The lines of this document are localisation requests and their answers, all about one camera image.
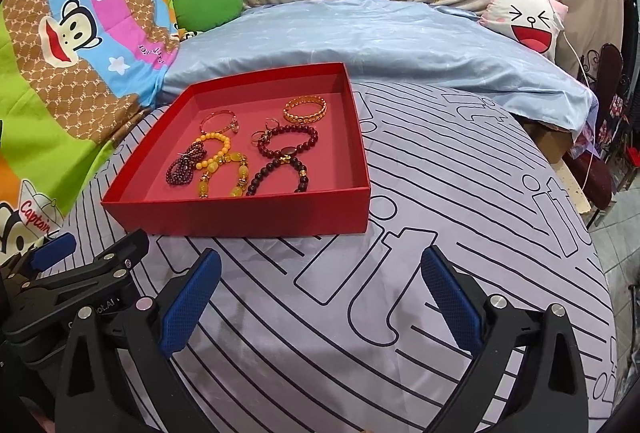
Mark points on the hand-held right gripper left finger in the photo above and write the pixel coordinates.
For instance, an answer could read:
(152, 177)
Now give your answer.
(190, 308)

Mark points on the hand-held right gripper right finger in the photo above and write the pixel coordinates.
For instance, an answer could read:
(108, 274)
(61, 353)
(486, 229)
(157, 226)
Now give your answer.
(450, 308)

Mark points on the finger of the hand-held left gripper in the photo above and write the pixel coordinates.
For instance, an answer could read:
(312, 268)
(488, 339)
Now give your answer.
(55, 249)
(112, 260)

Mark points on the red cardboard box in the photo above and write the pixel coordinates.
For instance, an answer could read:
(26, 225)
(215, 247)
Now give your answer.
(250, 218)

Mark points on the grey striped bed sheet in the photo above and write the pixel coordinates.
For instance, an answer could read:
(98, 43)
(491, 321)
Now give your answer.
(450, 193)

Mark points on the cartoon monkey printed blanket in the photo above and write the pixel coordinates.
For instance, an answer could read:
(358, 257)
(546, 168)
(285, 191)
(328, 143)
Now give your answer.
(75, 88)

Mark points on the thin rose gold bangle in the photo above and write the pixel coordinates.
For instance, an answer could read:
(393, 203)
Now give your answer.
(220, 113)

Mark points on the brown cardboard box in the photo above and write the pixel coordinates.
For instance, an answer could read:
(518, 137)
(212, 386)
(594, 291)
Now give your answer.
(552, 143)

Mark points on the dark wooden chair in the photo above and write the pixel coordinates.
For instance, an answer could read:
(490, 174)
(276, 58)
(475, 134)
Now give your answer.
(600, 183)

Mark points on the green pillow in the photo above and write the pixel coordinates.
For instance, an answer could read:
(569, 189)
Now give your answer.
(207, 5)

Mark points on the light blue pillow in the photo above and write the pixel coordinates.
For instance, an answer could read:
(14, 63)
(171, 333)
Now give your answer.
(375, 43)

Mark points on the pink cartoon face pillow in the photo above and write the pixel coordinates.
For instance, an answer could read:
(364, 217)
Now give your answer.
(525, 20)

